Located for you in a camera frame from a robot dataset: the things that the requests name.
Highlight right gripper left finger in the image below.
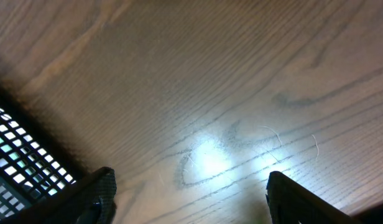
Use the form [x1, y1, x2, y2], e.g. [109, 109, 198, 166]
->
[0, 167, 117, 224]

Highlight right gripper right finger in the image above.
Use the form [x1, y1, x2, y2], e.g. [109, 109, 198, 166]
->
[266, 171, 359, 224]

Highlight black plastic basket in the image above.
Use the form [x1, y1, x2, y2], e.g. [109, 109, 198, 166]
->
[0, 87, 86, 221]

